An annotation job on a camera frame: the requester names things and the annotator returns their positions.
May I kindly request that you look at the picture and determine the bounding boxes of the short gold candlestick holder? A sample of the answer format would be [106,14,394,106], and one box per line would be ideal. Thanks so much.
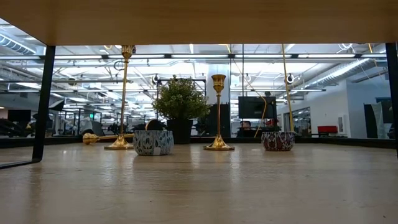
[203,73,236,152]

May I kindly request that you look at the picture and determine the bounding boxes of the blue white patterned candle tin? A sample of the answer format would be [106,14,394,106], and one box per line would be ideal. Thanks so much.
[132,130,174,157]

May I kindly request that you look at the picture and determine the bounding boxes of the red patterned candle tin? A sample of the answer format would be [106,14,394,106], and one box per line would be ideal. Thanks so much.
[261,131,296,152]

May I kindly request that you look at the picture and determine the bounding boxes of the tall gold candlestick holder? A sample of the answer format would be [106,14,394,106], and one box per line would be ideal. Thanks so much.
[104,45,135,151]

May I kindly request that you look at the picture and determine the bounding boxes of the very long gold candlestick holder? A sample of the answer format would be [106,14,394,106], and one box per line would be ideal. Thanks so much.
[82,119,165,146]

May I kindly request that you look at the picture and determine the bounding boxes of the green potted plant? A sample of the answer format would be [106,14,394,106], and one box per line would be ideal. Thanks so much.
[152,74,211,145]

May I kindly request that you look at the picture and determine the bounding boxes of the black cabinet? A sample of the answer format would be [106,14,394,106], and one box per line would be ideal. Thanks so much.
[207,104,231,138]

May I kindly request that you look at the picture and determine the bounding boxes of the person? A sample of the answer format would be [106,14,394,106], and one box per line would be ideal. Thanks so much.
[236,120,259,138]

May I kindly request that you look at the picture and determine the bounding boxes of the black monitor screen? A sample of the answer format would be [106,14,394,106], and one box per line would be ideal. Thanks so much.
[238,96,277,120]

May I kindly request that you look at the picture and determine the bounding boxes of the wooden shelf riser black legs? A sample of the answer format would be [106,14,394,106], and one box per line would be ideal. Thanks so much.
[0,0,398,170]

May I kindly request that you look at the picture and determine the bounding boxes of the red box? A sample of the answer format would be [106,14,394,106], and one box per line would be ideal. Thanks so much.
[317,125,339,135]

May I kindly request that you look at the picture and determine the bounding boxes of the dark standing panel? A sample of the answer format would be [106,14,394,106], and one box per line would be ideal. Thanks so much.
[363,102,386,139]

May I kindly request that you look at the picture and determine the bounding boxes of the small black monitor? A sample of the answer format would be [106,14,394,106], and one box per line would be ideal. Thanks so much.
[7,110,32,123]

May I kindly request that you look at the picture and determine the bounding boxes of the thin yellow cable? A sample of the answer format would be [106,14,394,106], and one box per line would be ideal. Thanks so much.
[226,44,269,139]

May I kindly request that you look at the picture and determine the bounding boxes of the thick yellow cable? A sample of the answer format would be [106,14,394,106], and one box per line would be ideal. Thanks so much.
[281,44,295,133]

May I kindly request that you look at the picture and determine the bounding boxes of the black cable loop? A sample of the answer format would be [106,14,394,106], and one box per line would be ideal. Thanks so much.
[113,60,128,72]

